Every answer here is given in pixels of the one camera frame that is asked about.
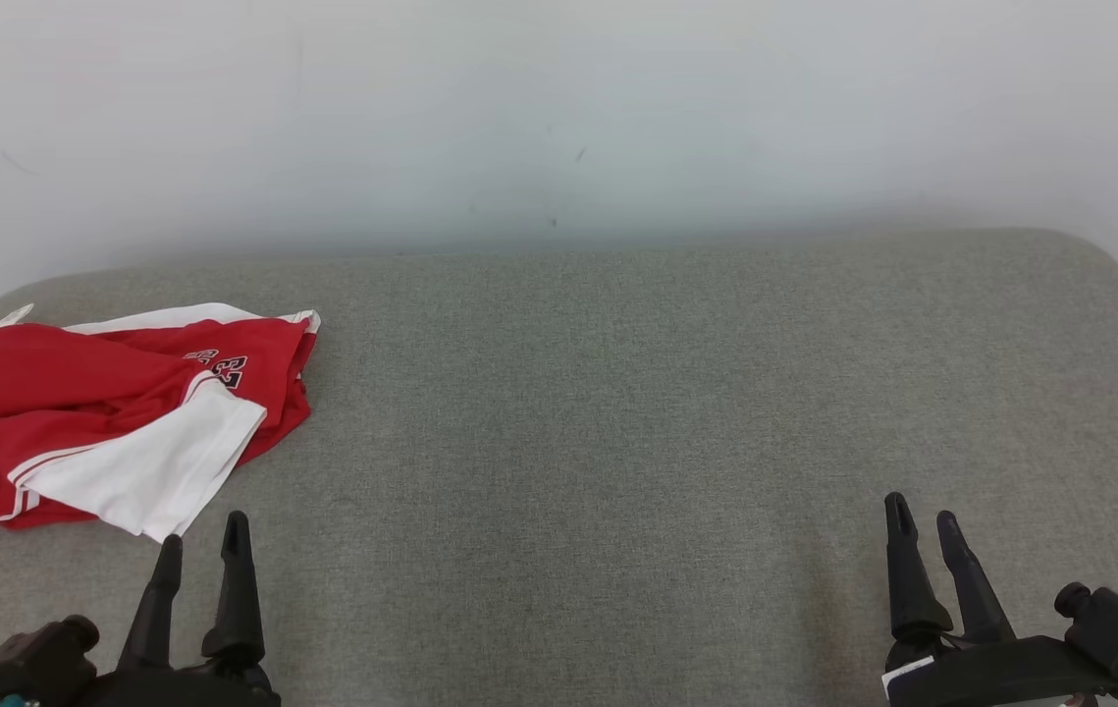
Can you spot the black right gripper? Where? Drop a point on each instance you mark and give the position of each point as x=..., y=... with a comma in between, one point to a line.
x=990, y=673

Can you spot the red shorts with white stripes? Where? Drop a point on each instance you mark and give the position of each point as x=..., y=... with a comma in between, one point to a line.
x=254, y=368

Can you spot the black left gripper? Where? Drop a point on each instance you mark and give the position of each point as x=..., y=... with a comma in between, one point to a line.
x=186, y=689

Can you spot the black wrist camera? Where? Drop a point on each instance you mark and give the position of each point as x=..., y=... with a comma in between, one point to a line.
x=28, y=668
x=1113, y=628

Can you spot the red white-sleeved shirt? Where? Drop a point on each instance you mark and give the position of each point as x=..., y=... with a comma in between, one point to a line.
x=136, y=471

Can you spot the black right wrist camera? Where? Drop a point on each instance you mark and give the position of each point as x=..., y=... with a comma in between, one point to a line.
x=1113, y=628

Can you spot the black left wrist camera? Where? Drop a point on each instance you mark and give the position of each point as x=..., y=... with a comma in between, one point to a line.
x=28, y=668

